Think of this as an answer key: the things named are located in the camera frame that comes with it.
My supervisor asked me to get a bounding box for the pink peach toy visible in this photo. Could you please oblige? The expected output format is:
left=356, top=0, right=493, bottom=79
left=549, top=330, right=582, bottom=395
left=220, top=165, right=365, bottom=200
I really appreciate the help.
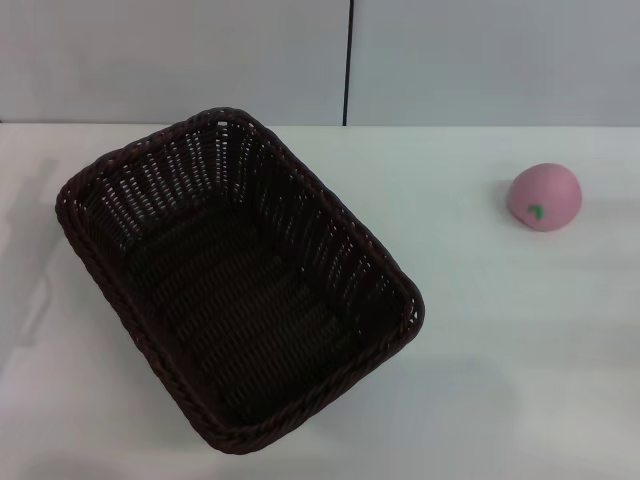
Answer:
left=505, top=162, right=584, bottom=233

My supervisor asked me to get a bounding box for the black vertical wall strip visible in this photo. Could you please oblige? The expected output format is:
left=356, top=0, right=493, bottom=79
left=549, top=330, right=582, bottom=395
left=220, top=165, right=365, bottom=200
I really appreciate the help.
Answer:
left=342, top=0, right=355, bottom=127

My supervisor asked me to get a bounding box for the dark brown woven basket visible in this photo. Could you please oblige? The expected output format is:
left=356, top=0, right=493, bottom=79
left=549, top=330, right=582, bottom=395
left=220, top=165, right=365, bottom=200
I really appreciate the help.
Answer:
left=54, top=105, right=426, bottom=455

